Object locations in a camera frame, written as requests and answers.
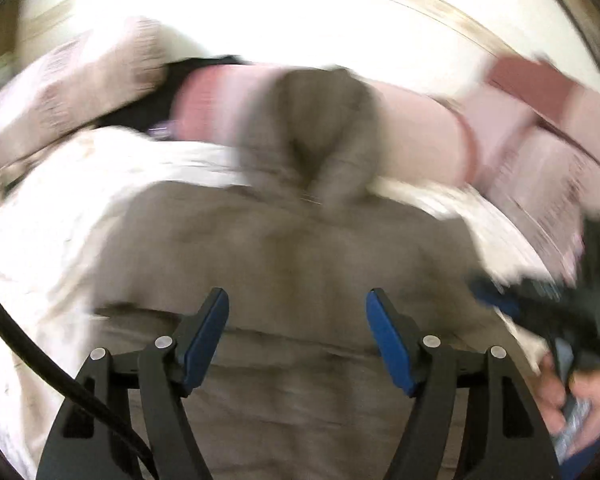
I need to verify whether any black garment behind pillows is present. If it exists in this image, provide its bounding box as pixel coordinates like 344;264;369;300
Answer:
95;55;246;132

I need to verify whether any striped floral bolster pillow left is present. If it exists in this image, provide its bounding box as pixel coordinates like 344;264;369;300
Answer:
0;20;166;170

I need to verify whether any pink corner cushion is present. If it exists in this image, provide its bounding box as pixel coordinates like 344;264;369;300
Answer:
460;84;536;193

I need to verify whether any striped floral cushion right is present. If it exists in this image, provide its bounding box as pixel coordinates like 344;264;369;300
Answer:
481;128;600;281

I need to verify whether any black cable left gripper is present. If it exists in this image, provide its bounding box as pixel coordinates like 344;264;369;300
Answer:
0;276;159;480

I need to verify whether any olive green quilted hooded coat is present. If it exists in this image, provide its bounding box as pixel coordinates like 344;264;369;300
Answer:
91;68;529;479

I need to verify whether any red pink cushion top right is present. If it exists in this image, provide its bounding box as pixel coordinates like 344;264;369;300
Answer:
484;55;600;165

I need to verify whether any person right hand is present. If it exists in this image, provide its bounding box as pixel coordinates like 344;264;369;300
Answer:
530;352;600;462

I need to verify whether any white floral bed sheet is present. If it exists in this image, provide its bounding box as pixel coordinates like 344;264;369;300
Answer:
0;123;556;480

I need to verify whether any pink quilted bolster cushion centre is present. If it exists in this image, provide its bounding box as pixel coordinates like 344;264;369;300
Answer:
171;65;476;204

